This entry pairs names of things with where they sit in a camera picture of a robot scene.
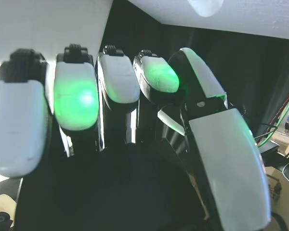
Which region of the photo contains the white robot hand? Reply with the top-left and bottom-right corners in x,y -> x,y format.
0,44 -> 273,231

